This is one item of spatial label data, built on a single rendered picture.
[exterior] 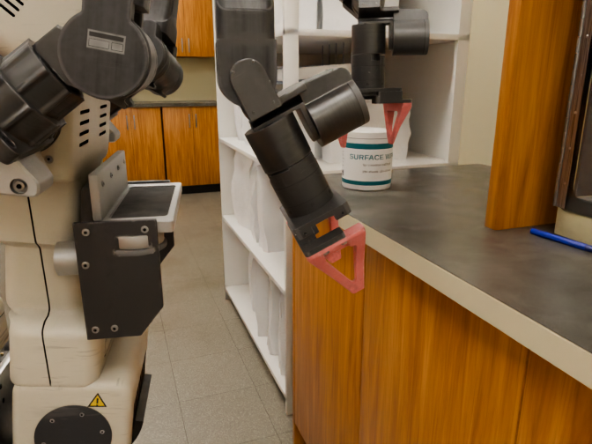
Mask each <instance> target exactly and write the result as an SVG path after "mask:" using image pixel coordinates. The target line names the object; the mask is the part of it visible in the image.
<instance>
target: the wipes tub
mask: <svg viewBox="0 0 592 444"><path fill-rule="evenodd" d="M392 159H393V145H392V144H389V143H388V138H387V131H386V129H385V128H366V127H365V128H357V129H355V130H353V131H351V132H349V133H348V136H347V142H346V146H345V148H343V157H342V185H343V187H345V188H347V189H352V190H359V191H379V190H384V189H388V188H389V187H390V184H391V174H392Z"/></svg>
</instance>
